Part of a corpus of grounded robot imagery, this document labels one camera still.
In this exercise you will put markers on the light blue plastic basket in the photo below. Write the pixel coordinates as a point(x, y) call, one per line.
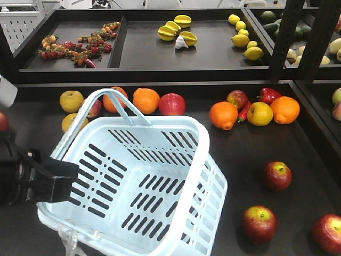
point(147, 185)

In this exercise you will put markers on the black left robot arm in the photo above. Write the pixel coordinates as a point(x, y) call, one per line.
point(8, 96)

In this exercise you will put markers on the large red apple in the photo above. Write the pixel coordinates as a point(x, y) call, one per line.
point(172, 104)

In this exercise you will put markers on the orange right of pair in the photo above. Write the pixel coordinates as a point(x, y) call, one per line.
point(146, 100)

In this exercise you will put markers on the orange of pair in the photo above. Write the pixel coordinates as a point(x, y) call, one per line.
point(107, 103)
point(146, 100)

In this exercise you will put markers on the orange with navel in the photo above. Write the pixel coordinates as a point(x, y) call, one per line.
point(223, 115)

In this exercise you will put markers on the orange left of pair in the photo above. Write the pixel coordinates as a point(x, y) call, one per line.
point(107, 103)

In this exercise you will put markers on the red chili pepper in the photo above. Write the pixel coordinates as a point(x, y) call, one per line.
point(243, 114)

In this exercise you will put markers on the red yellow mottled apple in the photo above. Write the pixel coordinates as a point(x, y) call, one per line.
point(238, 98)

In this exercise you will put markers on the pink red small apple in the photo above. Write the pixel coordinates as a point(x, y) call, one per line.
point(95, 109)

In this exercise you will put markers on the white garlic bulb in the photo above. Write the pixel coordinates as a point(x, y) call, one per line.
point(180, 43)

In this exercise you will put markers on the yellow round apple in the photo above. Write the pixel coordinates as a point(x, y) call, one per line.
point(259, 114)

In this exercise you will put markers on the yellow starfruit right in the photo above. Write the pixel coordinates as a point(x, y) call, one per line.
point(189, 38)

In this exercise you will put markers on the yellow starfruit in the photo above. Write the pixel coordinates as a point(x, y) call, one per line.
point(166, 34)
point(183, 21)
point(189, 38)

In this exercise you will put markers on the yellow starfruit left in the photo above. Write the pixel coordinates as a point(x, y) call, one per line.
point(166, 34)

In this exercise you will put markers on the red bell pepper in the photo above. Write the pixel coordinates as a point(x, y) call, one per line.
point(268, 95)

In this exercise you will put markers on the yellow apple back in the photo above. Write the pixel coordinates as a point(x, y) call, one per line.
point(71, 101)

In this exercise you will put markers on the yellow apple front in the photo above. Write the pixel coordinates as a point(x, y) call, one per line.
point(67, 121)

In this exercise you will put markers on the black wooden produce stand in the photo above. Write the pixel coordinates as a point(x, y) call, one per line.
point(231, 54)

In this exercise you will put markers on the yellow starfruit back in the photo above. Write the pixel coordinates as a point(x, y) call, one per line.
point(183, 21)

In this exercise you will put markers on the cherry tomato vine pile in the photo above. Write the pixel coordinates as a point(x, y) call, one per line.
point(84, 50)

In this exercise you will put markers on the bright orange right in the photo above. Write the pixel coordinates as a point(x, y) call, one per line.
point(285, 110)

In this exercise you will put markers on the dark red apple middle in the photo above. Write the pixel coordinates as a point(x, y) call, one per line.
point(276, 176)

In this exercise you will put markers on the red apple front left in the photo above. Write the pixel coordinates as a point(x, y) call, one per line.
point(259, 224)

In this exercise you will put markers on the pale peach front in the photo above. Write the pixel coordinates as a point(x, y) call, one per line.
point(336, 112)

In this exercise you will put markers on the pale peach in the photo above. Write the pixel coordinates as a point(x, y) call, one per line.
point(336, 112)
point(336, 96)

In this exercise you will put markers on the dark red small apple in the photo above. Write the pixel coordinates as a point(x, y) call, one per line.
point(4, 122)

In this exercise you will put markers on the pale peach back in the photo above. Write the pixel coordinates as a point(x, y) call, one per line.
point(336, 96)

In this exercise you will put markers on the red apple front right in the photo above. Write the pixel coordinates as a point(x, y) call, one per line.
point(326, 233)

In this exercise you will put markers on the black perforated upright right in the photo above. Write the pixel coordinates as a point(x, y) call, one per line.
point(322, 31)

